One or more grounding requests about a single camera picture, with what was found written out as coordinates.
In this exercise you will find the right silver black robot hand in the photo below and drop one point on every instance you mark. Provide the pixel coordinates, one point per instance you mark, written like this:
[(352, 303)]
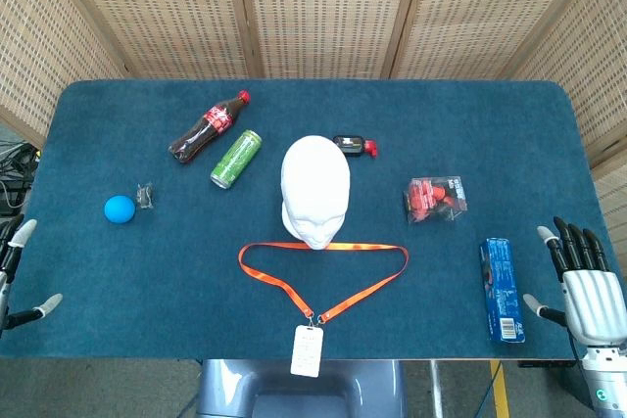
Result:
[(595, 305)]

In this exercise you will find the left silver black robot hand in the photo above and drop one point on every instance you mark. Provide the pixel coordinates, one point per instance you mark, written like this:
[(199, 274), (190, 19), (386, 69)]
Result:
[(24, 233)]

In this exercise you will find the white badge card holder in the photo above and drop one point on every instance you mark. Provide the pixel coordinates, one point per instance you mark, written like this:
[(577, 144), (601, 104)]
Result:
[(306, 352)]

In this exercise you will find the white mannequin head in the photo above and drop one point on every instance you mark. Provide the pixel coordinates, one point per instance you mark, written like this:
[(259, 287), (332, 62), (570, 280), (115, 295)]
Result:
[(316, 183)]

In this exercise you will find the blue rectangular carton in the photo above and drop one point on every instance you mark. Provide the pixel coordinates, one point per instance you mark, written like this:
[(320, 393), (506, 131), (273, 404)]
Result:
[(502, 291)]

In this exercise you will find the blue ball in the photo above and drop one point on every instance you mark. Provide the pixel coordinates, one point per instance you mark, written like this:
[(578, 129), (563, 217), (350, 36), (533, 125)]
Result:
[(119, 210)]

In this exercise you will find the small dark metal clip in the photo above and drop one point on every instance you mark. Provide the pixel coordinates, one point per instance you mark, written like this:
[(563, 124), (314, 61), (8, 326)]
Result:
[(145, 196)]

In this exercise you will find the blue carpet table mat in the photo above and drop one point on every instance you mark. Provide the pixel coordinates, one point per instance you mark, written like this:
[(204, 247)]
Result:
[(147, 281)]

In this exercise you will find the white table leg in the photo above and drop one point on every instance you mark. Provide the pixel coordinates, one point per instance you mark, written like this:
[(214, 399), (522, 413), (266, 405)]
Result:
[(435, 388)]

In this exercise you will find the woven folding screen panel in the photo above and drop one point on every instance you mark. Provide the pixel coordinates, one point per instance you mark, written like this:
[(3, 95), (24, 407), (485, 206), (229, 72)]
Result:
[(323, 12), (161, 12), (44, 46), (485, 12), (588, 46)]

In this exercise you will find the clear box red items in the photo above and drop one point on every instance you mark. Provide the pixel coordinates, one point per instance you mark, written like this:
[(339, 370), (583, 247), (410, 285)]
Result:
[(433, 200)]

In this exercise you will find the cola bottle red cap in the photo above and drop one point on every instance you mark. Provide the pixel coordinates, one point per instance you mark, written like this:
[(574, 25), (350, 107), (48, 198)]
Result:
[(215, 119)]

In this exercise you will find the green drink can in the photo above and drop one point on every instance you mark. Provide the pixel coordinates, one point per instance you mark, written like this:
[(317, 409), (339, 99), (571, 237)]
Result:
[(235, 158)]

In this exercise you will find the black bottle red cap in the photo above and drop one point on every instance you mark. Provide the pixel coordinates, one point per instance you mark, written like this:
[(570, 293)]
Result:
[(349, 144)]

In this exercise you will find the grey-blue robot torso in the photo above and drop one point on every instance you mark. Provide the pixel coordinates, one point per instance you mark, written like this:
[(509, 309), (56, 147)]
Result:
[(303, 388)]

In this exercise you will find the black under-table bracket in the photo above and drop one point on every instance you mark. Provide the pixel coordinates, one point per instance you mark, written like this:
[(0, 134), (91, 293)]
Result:
[(546, 364)]

